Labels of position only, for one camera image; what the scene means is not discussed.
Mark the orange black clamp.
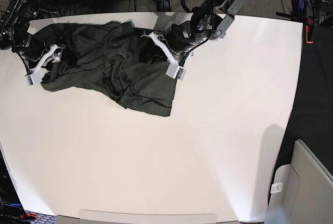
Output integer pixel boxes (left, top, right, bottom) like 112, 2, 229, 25
305, 17, 315, 44

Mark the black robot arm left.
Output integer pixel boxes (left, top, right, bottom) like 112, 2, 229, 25
155, 0, 248, 66

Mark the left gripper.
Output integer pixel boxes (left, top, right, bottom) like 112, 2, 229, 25
139, 23, 200, 64

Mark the blue handled tool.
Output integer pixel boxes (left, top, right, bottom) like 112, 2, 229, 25
297, 0, 304, 15

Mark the orange black box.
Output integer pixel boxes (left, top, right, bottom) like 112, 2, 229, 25
1, 154, 38, 223

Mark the beige plastic bin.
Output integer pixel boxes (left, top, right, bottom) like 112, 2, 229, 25
264, 139, 332, 224

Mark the green long-sleeve shirt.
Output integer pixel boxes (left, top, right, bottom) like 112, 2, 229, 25
35, 21, 176, 117

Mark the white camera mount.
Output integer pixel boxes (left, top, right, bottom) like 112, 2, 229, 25
142, 32, 187, 81
25, 44, 66, 86

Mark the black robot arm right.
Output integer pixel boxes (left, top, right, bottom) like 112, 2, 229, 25
1, 0, 66, 75

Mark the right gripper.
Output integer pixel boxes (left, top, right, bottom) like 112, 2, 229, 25
15, 35, 68, 71

